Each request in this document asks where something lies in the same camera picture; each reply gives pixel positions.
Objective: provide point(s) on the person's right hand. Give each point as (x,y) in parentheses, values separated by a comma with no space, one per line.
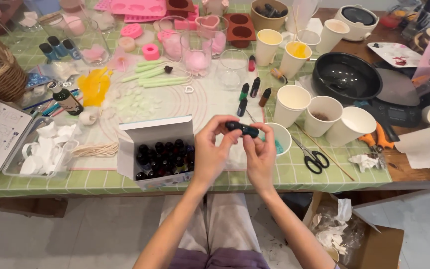
(261,162)

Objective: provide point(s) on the person's left hand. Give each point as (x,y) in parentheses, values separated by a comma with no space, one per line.
(209,153)

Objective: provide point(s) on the small dark blue dye bottle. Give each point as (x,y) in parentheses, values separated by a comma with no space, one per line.
(245,129)

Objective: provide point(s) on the paper cup with teal wax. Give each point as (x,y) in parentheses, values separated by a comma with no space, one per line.
(283,136)

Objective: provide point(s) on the green checked tablecloth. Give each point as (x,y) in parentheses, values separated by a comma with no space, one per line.
(301,179)

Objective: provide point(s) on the group of boxed dye bottles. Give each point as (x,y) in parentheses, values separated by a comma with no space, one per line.
(164,157)

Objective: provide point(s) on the metal tweezers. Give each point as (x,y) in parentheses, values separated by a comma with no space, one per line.
(251,115)

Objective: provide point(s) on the black scissors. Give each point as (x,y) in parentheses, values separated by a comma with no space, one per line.
(312,158)

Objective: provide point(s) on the white silicone work mat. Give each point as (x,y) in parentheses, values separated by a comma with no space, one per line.
(207,101)

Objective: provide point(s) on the black blue dye bottle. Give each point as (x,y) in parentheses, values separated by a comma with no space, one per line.
(242,107)

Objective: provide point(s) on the white cardboard dye box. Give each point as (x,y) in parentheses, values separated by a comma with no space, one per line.
(151,129)

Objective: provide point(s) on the brown dye bottle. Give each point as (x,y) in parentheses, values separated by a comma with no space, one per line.
(264,98)

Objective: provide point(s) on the long wooden stick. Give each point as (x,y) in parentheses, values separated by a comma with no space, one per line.
(327,154)

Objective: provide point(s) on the empty white paper cup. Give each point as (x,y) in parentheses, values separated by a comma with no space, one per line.
(291,102)

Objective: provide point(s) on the person's light trousers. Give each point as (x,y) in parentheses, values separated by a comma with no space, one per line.
(230,224)

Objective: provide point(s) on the green dye bottle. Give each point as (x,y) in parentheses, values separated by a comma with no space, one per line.
(243,92)

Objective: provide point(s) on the paper cup with brown bits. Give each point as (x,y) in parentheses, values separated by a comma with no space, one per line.
(321,119)

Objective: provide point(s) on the dark purple dye bottle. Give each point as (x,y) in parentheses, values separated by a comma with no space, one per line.
(255,88)

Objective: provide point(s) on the empty clear glass cup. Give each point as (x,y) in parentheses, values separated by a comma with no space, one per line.
(231,71)

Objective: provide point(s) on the small yellow labelled vial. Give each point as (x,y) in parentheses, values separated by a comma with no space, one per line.
(279,76)

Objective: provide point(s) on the group of green wax stems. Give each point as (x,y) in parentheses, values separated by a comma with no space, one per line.
(159,76)

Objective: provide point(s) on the pile of pale wax petals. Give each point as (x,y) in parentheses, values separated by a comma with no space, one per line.
(133,102)

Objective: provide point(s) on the large white paper cup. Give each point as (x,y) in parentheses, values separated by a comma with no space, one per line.
(349,125)

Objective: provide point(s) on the glass cup with pink ball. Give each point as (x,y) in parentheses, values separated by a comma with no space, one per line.
(196,56)

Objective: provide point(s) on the red dye bottle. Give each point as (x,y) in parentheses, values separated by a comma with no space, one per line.
(252,63)

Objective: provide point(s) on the crumpled white tissue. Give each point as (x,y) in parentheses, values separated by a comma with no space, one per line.
(364,162)

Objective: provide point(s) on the paper cup with yellow wax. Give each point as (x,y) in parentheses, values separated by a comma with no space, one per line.
(268,48)
(293,61)

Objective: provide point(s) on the person's purple shirt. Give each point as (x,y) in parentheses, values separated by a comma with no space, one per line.
(218,259)

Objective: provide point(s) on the glass cup with pink heart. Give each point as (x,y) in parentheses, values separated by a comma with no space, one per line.
(218,41)

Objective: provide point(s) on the bundle of candle wicks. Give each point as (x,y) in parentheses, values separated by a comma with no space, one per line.
(95,150)

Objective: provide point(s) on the glass cup with pink wax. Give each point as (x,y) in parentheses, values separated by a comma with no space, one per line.
(172,41)

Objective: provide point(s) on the brown silicone cup mould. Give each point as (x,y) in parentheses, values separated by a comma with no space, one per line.
(241,31)

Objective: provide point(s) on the pink wax flower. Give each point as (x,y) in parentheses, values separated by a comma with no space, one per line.
(121,60)

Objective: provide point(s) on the pink heart mould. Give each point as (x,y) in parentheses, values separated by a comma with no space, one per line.
(207,22)

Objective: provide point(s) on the pink block mould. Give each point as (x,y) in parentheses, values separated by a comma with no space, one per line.
(185,23)

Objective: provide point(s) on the pile of yellow wax petals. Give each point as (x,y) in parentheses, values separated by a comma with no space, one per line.
(93,86)

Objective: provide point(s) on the cardboard box of waste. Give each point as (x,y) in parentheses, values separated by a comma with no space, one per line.
(371,243)

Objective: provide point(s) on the cream round candle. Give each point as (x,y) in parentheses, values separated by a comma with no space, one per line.
(127,44)

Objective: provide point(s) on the tall white paper cup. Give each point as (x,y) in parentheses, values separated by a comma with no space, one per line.
(330,35)

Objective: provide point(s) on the pink round flat mould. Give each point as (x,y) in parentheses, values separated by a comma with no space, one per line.
(131,31)

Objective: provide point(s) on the brown bowl of black stones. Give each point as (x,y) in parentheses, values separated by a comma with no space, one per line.
(269,17)

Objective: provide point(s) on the black digital scale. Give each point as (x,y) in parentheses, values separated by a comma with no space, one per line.
(398,108)

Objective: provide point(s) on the small brown silicone mould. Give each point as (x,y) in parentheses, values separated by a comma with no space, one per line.
(179,5)

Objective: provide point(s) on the pink flat textured mould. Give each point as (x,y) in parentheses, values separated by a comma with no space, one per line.
(140,18)

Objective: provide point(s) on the dark green white-capped bottle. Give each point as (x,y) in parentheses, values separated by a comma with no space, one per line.
(67,100)

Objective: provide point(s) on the large glass with pink flower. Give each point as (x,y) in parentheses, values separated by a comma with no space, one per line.
(90,45)

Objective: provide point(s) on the pink silicone tray mould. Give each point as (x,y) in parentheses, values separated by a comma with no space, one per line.
(138,7)

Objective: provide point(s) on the clear box of white moulds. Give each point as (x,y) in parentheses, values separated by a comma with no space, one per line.
(45,149)

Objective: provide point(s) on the white melting pot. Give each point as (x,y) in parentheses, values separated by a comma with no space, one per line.
(357,20)

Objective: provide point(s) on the white paint palette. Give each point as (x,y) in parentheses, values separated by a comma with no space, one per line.
(394,54)

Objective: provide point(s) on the blue bottle with black cap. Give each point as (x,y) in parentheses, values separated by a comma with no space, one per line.
(72,50)
(49,53)
(57,46)

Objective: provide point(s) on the bag of blue glitter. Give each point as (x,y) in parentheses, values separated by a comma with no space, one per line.
(38,80)

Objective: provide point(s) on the small red container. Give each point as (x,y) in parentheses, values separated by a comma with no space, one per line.
(389,21)

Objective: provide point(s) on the clear lid with instruction sheet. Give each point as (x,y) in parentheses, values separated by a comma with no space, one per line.
(0,130)

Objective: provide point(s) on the clear cup of tools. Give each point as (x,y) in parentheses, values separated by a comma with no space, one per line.
(424,18)

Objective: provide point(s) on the wicker basket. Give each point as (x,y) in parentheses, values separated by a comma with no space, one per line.
(6,74)

